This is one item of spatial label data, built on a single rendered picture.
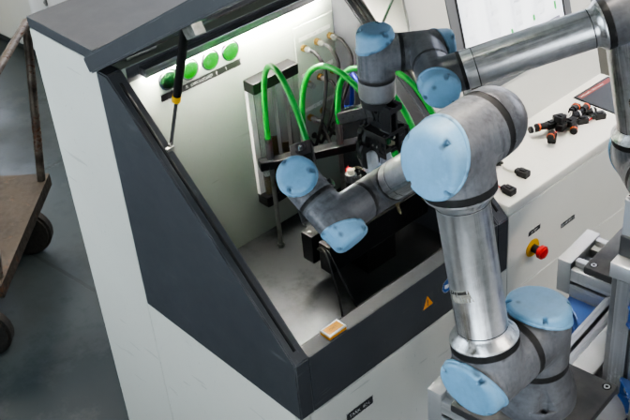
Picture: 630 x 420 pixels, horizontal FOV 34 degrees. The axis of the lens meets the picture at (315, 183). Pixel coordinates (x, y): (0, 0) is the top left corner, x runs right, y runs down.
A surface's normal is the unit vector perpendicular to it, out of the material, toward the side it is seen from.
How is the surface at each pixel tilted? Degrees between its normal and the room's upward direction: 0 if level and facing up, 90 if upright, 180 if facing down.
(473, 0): 76
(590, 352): 0
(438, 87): 90
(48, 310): 0
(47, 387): 0
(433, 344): 90
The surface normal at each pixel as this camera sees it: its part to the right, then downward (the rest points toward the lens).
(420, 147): -0.73, 0.33
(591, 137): -0.08, -0.83
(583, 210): 0.68, 0.36
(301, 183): -0.14, -0.19
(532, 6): 0.64, 0.16
